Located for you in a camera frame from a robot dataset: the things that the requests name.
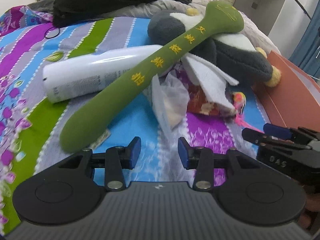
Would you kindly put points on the person's right forearm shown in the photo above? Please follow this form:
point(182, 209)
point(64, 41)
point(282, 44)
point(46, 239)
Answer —
point(313, 205)

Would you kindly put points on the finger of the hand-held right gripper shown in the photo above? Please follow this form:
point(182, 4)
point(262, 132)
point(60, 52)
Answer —
point(275, 130)
point(252, 135)

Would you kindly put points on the red patterned pouch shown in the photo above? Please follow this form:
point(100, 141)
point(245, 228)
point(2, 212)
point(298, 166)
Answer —
point(202, 106)

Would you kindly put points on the grey white penguin plush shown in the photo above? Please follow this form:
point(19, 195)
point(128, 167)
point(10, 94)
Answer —
point(237, 60)

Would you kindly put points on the green plush stick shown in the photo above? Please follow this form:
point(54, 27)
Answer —
point(120, 92)

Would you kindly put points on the orange cardboard box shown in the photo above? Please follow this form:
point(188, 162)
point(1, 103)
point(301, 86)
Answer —
point(287, 100)

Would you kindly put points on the colourful feather toy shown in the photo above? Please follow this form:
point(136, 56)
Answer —
point(238, 98)

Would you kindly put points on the blue curtain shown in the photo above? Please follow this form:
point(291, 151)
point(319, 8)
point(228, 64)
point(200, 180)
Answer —
point(307, 50)

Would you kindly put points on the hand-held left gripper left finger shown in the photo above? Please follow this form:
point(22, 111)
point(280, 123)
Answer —
point(133, 155)

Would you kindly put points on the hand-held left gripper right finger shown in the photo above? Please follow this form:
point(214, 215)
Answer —
point(184, 155)

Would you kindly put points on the grey cloth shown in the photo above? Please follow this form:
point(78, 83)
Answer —
point(40, 5)

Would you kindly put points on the white felt cloth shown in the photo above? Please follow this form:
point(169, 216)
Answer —
point(212, 82)

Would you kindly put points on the colourful floral striped bedsheet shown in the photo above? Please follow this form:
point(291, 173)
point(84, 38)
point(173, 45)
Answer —
point(25, 67)

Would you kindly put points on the clear plastic bag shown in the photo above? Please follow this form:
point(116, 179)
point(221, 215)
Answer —
point(170, 97)

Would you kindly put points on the white tube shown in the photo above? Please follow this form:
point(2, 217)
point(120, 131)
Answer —
point(87, 75)

